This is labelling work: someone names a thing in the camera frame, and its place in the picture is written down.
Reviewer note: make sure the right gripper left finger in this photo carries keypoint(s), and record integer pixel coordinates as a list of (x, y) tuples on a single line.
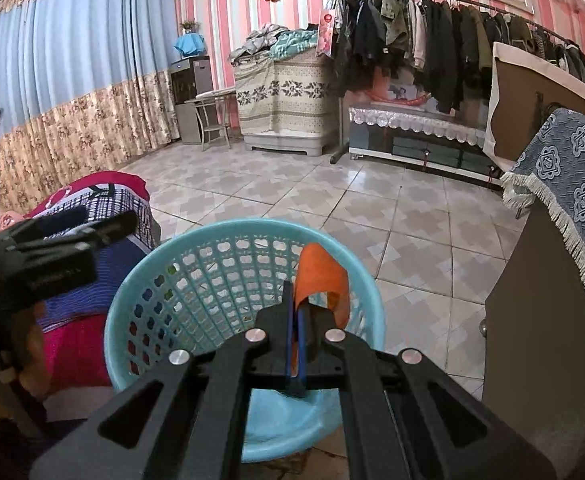
[(184, 419)]

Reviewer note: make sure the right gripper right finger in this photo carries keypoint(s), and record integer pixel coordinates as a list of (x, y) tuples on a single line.
[(404, 418)]

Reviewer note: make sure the orange peel piece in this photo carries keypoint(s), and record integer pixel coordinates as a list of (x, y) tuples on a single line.
[(319, 272)]

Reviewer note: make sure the person left hand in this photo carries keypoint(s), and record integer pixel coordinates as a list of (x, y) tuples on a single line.
[(24, 378)]

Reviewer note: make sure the striped blue red bedspread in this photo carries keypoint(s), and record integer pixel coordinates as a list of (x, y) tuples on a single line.
[(74, 323)]

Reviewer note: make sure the light blue laundry basket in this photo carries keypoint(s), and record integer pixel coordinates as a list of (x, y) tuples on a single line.
[(200, 288)]

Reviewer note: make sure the blue and floral curtain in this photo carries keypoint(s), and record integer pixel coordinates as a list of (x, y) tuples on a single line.
[(84, 87)]

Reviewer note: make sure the grey water dispenser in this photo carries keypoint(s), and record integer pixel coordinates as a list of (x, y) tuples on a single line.
[(189, 77)]

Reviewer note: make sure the low tv cabinet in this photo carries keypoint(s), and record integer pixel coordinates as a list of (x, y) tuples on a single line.
[(423, 140)]

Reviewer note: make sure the blue cloth covered bottle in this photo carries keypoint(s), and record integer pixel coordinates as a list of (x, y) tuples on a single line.
[(190, 44)]

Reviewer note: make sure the patterned cloth covered cabinet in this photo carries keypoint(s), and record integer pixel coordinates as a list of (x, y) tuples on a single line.
[(286, 105)]

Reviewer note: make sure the pile of folded clothes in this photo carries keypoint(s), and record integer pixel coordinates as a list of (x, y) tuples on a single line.
[(278, 41)]

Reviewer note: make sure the brown board with white edge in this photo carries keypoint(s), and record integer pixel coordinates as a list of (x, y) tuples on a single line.
[(523, 88)]

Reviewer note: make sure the clothes rack with garments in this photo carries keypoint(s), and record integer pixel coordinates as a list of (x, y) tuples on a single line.
[(445, 45)]

